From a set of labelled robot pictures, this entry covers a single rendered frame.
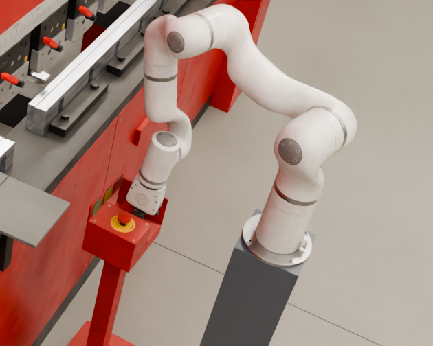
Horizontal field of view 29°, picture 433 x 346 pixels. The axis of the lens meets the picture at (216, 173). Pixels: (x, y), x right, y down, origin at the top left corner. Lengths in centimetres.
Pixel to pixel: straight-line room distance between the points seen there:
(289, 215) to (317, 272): 159
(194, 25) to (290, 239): 59
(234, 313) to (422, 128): 271
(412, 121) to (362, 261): 127
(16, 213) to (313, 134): 76
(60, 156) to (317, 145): 89
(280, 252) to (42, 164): 75
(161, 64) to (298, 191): 50
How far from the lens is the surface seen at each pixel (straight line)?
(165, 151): 234
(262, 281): 223
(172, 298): 337
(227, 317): 236
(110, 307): 277
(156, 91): 227
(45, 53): 231
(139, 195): 249
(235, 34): 211
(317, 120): 195
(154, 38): 220
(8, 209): 216
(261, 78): 202
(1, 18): 201
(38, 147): 254
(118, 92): 282
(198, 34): 205
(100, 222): 247
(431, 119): 496
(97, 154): 275
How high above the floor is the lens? 249
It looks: 39 degrees down
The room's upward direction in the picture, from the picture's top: 17 degrees clockwise
